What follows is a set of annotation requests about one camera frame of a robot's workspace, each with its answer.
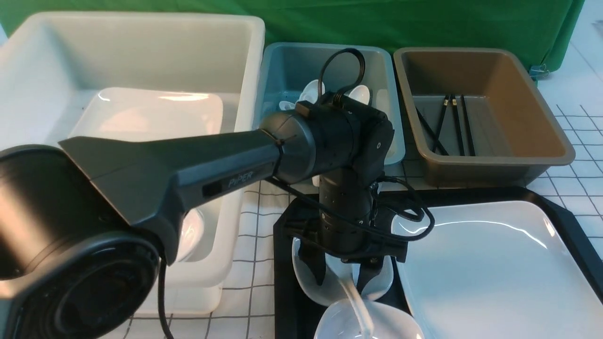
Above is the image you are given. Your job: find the checkered white tablecloth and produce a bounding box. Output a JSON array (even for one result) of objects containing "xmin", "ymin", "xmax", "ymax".
[{"xmin": 99, "ymin": 40, "xmax": 603, "ymax": 339}]

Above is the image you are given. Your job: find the brown plastic bin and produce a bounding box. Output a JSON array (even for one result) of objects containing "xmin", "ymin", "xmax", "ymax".
[{"xmin": 393, "ymin": 48, "xmax": 575, "ymax": 187}]

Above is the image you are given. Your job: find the white square rice plate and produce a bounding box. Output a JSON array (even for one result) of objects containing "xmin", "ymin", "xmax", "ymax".
[{"xmin": 398, "ymin": 201, "xmax": 603, "ymax": 339}]

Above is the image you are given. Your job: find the teal plastic bin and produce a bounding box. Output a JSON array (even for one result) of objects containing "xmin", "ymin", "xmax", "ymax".
[{"xmin": 253, "ymin": 41, "xmax": 406, "ymax": 166}]

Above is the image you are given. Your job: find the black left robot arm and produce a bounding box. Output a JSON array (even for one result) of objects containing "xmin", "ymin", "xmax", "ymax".
[{"xmin": 1, "ymin": 93, "xmax": 407, "ymax": 339}]

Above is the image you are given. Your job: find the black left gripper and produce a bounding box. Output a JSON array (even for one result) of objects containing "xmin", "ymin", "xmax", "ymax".
[{"xmin": 283, "ymin": 175, "xmax": 408, "ymax": 295}]

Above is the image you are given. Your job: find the white spoon pile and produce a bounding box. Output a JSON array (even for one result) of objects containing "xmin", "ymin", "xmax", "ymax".
[{"xmin": 278, "ymin": 79, "xmax": 371, "ymax": 110}]

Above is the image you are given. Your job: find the green backdrop cloth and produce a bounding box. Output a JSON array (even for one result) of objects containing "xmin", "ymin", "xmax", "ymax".
[{"xmin": 0, "ymin": 0, "xmax": 584, "ymax": 71}]

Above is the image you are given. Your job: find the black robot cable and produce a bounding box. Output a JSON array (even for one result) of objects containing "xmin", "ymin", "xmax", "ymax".
[{"xmin": 158, "ymin": 48, "xmax": 435, "ymax": 339}]

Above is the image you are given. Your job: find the black chopstick gold tip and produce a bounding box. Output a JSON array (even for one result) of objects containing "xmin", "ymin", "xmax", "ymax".
[{"xmin": 450, "ymin": 94, "xmax": 465, "ymax": 156}]

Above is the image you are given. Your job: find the metal binder clip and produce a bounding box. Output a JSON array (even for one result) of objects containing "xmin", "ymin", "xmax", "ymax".
[{"xmin": 529, "ymin": 65, "xmax": 550, "ymax": 80}]

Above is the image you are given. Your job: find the large white plastic tub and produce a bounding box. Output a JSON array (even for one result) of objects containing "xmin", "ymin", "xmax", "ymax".
[{"xmin": 0, "ymin": 12, "xmax": 266, "ymax": 315}]

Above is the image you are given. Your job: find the black chopstick in bin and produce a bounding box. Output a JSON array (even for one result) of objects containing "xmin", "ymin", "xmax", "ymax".
[{"xmin": 461, "ymin": 95, "xmax": 476, "ymax": 156}]

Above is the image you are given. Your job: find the small white square dish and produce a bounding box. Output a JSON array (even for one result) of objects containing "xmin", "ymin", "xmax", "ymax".
[{"xmin": 292, "ymin": 238, "xmax": 394, "ymax": 307}]

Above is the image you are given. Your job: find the white square bowl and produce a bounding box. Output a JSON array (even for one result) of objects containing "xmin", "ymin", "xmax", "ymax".
[{"xmin": 314, "ymin": 299, "xmax": 425, "ymax": 339}]

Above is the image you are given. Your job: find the white square plate in tub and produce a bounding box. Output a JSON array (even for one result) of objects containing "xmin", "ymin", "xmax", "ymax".
[{"xmin": 69, "ymin": 87, "xmax": 224, "ymax": 142}]

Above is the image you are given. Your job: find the white ceramic soup spoon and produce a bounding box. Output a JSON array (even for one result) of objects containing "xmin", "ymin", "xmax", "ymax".
[{"xmin": 338, "ymin": 266, "xmax": 375, "ymax": 339}]

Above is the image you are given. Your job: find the white bowl in tub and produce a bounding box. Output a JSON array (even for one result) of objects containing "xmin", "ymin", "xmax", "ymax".
[{"xmin": 176, "ymin": 209, "xmax": 205, "ymax": 262}]

